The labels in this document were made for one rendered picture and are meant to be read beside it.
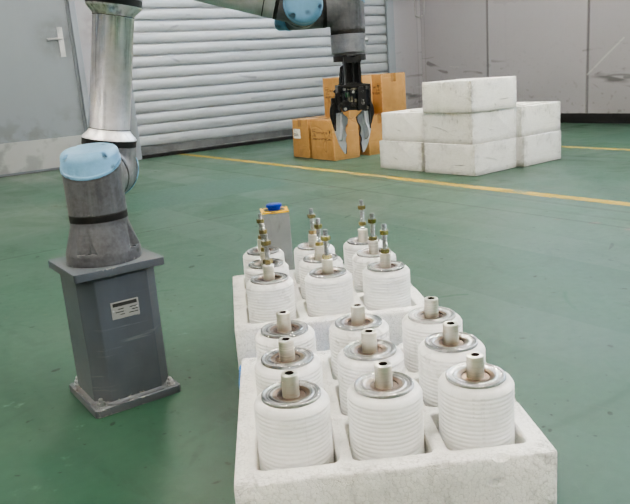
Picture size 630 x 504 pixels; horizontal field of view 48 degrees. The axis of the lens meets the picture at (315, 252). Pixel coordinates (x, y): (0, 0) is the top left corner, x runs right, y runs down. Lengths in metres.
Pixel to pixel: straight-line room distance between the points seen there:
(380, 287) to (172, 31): 5.64
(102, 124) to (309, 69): 6.07
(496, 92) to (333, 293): 3.04
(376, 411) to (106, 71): 0.98
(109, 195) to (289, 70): 6.06
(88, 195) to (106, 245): 0.10
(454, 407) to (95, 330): 0.81
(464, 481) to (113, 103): 1.06
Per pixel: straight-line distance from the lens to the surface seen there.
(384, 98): 5.61
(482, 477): 0.91
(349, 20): 1.56
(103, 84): 1.58
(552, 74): 7.48
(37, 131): 6.46
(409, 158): 4.54
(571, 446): 1.31
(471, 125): 4.17
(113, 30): 1.58
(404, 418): 0.89
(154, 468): 1.31
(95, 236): 1.46
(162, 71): 6.77
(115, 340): 1.49
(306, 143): 5.61
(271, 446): 0.90
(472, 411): 0.91
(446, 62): 8.40
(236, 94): 7.12
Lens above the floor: 0.64
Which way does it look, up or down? 14 degrees down
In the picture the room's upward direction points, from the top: 4 degrees counter-clockwise
